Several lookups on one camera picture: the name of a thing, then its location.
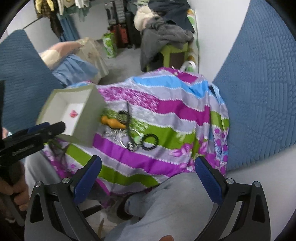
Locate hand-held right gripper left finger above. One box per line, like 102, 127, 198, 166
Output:
24, 156, 102, 241

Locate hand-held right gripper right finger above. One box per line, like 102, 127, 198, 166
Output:
195, 156, 271, 241

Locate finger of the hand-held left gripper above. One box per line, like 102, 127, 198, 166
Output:
9, 122, 50, 138
35, 121, 66, 145

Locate grey-green cardboard box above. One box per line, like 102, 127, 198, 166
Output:
36, 83, 107, 148

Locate silver ring bangle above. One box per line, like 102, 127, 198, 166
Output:
119, 128, 142, 149

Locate orange wooden gourd pendant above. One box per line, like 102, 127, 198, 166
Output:
100, 101, 133, 131

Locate black beaded hair tie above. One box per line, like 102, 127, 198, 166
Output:
141, 134, 159, 151

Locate person's left hand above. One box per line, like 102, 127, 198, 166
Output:
0, 178, 31, 211

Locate blue quilted blanket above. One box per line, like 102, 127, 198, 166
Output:
212, 0, 296, 172
0, 30, 64, 133

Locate light blue cloth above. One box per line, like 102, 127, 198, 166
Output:
52, 55, 99, 87

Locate colourful striped floral cloth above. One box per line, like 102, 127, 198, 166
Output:
43, 66, 230, 209

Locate pink and cream pillow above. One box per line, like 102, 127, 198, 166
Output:
39, 42, 82, 70

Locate beige lace bag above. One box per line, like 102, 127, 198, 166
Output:
76, 37, 110, 80

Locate green printed bag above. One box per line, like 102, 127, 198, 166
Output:
103, 32, 117, 59

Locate red and black crate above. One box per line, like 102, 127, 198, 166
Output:
110, 24, 127, 49

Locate hanging clothes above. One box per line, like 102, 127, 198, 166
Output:
34, 0, 91, 42

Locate white plastic bag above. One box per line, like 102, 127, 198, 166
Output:
180, 61, 196, 73

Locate black suitcase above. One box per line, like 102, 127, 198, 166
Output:
125, 11, 142, 49

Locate green plastic stool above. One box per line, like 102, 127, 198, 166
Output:
147, 43, 189, 71

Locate cream fleece blanket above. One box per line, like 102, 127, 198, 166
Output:
134, 6, 163, 31

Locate grey cloth pile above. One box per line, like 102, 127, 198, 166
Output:
140, 19, 195, 72

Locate dark navy cloth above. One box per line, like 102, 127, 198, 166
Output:
148, 0, 195, 33

